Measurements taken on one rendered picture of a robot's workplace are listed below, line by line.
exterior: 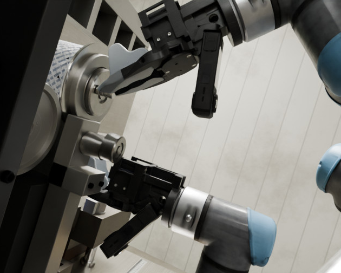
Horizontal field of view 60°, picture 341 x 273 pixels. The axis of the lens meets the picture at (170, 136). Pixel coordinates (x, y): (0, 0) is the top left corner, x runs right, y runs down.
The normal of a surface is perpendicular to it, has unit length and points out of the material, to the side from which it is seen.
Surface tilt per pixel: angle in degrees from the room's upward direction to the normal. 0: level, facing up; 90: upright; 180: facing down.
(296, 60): 90
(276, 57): 90
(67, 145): 90
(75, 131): 90
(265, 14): 121
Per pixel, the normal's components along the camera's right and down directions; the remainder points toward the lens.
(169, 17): -0.25, -0.07
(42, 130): 0.92, 0.29
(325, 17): -0.70, -0.10
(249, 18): 0.04, 0.55
